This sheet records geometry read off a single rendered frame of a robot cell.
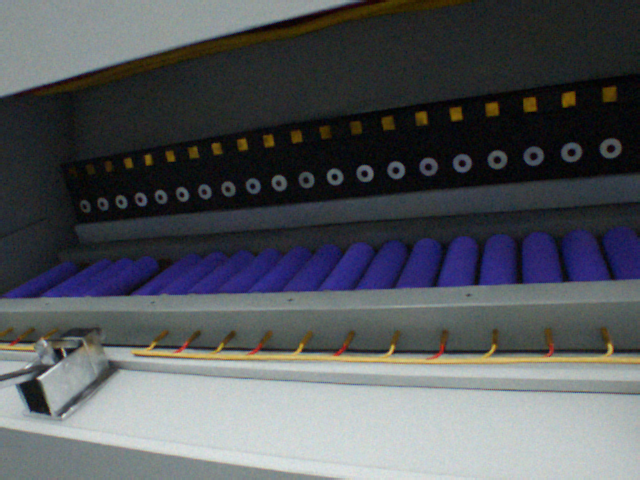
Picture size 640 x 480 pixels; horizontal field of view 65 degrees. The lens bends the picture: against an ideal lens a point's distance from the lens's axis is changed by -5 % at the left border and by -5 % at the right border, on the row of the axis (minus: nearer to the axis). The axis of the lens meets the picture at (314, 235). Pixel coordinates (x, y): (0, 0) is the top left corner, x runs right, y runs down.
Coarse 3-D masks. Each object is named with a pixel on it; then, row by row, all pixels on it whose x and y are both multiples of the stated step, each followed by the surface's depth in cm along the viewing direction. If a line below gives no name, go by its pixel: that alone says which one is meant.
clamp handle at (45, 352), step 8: (40, 344) 23; (48, 344) 23; (40, 352) 23; (48, 352) 23; (48, 360) 24; (56, 360) 24; (24, 368) 23; (32, 368) 23; (40, 368) 23; (48, 368) 23; (0, 376) 22; (8, 376) 21; (16, 376) 22; (24, 376) 22; (32, 376) 22; (0, 384) 21; (8, 384) 21; (16, 384) 22
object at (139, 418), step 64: (448, 192) 31; (512, 192) 30; (576, 192) 29; (0, 256) 40; (128, 384) 25; (192, 384) 24; (256, 384) 23; (320, 384) 22; (0, 448) 24; (64, 448) 22; (128, 448) 20; (192, 448) 19; (256, 448) 19; (320, 448) 18; (384, 448) 17; (448, 448) 17; (512, 448) 16; (576, 448) 16
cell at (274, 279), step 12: (288, 252) 33; (300, 252) 32; (276, 264) 31; (288, 264) 31; (300, 264) 32; (264, 276) 30; (276, 276) 29; (288, 276) 30; (252, 288) 28; (264, 288) 28; (276, 288) 29
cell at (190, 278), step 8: (208, 256) 35; (216, 256) 35; (224, 256) 35; (200, 264) 34; (208, 264) 34; (216, 264) 34; (192, 272) 33; (200, 272) 33; (208, 272) 33; (176, 280) 32; (184, 280) 32; (192, 280) 32; (200, 280) 32; (168, 288) 31; (176, 288) 31; (184, 288) 31
